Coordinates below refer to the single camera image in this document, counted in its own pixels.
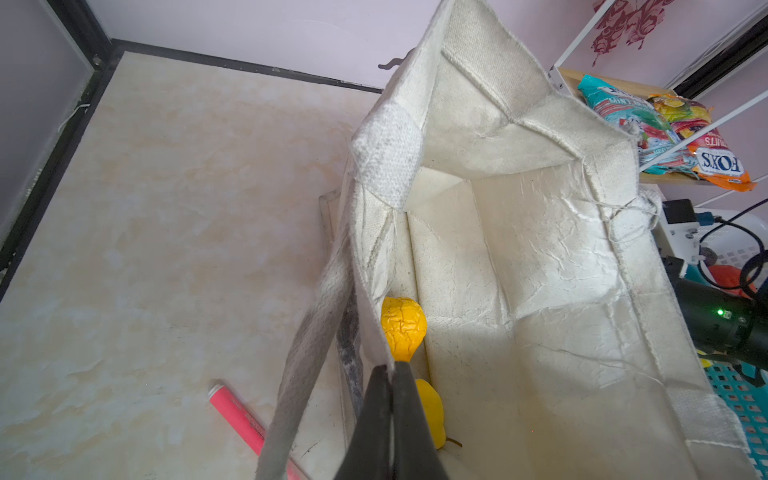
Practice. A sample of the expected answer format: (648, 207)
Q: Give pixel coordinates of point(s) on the small yellow lemon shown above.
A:
(434, 412)

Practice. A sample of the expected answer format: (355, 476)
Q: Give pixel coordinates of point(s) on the teal plastic basket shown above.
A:
(747, 401)

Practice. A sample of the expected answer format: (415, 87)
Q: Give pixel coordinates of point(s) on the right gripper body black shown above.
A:
(727, 328)

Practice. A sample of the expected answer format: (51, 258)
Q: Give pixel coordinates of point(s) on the orange yellow mango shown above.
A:
(404, 325)

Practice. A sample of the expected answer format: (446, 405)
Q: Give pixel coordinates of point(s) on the white wooden shelf rack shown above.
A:
(567, 81)

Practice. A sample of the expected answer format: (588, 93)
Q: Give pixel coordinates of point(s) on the teal candy bag lower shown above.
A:
(631, 114)

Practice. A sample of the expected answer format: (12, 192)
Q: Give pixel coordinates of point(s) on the orange Fox's candy bag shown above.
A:
(708, 157)

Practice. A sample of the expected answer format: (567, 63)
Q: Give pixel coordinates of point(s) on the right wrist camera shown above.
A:
(677, 230)

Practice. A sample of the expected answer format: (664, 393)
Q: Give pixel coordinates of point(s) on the cream canvas grocery bag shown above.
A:
(514, 214)

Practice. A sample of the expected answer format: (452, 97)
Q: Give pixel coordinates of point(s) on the pink marker pen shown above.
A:
(238, 417)

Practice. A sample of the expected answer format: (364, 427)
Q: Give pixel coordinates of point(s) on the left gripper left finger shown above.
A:
(368, 454)

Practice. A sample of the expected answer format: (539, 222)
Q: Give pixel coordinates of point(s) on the red tomato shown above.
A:
(727, 278)

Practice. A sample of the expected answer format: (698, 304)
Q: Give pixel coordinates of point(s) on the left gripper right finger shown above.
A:
(414, 454)

